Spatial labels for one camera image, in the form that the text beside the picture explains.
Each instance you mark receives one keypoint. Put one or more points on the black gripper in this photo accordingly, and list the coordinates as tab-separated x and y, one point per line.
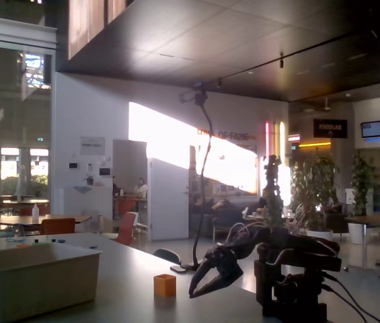
219	266

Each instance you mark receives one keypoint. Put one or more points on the orange cube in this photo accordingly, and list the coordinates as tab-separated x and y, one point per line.
164	286

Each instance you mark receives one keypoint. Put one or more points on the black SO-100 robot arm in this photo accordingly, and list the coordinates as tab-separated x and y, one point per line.
294	242

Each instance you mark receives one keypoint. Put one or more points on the white plastic bin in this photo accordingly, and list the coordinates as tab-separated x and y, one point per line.
35	282

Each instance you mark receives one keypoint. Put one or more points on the black gooseneck clamp holder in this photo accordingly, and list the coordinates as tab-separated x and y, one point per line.
183	268

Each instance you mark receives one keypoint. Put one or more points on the dark chair back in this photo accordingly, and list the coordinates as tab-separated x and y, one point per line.
166	255

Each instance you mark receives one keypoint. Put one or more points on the white open door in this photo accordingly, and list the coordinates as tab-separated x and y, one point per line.
167	202

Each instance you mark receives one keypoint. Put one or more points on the red chair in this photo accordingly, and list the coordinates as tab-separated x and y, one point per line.
125	227

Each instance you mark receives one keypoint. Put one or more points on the tall climbing plant white pot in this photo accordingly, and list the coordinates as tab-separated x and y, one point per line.
273	202

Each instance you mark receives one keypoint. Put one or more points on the seated person in white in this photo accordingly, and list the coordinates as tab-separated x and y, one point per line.
141	189

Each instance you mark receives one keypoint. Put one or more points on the bushy plant in white pot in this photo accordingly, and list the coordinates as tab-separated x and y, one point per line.
314	195

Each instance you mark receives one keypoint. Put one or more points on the white cabinet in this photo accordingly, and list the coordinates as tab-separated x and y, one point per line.
85	205

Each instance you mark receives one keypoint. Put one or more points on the vertical neon light tubes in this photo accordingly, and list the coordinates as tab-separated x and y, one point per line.
274	141

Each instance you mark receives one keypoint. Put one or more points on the small potted plant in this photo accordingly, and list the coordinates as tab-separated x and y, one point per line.
89	179

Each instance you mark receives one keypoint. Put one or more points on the orange chair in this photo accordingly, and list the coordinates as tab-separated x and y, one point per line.
58	226

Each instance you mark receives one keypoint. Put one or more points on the wooden table on metal legs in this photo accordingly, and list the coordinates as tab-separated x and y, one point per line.
374	220

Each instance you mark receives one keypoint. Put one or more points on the slim plant in white pot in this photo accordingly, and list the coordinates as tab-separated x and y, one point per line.
361	188

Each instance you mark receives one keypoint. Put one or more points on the wooden café table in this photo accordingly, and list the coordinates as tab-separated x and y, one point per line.
41	219

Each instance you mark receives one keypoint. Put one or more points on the black webcam on gooseneck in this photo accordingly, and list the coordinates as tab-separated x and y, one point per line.
194	97

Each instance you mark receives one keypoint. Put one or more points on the clear spray bottle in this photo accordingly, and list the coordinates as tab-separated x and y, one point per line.
35	213

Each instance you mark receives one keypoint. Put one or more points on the small orange object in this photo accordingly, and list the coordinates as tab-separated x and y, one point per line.
22	246

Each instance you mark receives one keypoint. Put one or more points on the black Foodlab sign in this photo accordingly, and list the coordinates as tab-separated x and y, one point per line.
330	128

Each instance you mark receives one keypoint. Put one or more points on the ceiling track spotlight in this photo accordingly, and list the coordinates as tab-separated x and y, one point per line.
281	62

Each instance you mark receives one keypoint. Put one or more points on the white wall poster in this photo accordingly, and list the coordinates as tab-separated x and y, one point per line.
92	145

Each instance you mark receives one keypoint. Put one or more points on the wall-mounted monitor screen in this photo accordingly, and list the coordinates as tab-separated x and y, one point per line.
374	129

